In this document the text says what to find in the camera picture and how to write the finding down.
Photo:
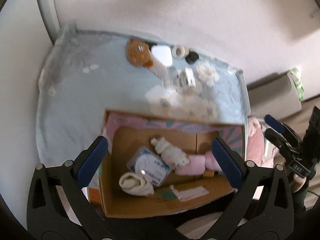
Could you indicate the blue white mask packet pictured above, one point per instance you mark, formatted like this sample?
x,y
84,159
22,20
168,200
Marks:
x,y
149,165

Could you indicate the green white cloth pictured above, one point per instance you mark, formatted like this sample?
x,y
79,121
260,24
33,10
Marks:
x,y
296,76

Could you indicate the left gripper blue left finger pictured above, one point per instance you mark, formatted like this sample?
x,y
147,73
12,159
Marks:
x,y
89,160

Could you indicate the person left hand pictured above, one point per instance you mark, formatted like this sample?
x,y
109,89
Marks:
x,y
299,184

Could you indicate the speckled white sock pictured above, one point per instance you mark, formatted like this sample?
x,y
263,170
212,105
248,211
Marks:
x,y
173,156

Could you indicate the white round mirror frame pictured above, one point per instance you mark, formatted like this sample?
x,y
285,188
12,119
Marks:
x,y
50,19

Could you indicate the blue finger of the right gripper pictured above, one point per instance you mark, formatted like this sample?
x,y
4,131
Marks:
x,y
274,124

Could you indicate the brown cardboard box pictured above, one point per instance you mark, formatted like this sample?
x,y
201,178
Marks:
x,y
126,133

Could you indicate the pink fluffy sock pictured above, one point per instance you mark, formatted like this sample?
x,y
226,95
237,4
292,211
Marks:
x,y
199,164

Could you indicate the black small jar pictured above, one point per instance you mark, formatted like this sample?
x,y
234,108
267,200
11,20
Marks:
x,y
192,57

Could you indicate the white square lid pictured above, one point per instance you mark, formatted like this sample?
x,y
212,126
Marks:
x,y
163,54

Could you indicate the brown cookie bear plush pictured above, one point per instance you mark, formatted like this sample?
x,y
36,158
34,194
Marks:
x,y
138,53

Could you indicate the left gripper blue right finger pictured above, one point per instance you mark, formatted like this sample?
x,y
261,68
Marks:
x,y
230,162

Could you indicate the clear bottle with cork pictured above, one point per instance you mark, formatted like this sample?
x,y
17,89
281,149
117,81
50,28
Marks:
x,y
179,52

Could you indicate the cream sock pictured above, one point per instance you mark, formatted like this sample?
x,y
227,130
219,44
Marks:
x,y
136,185

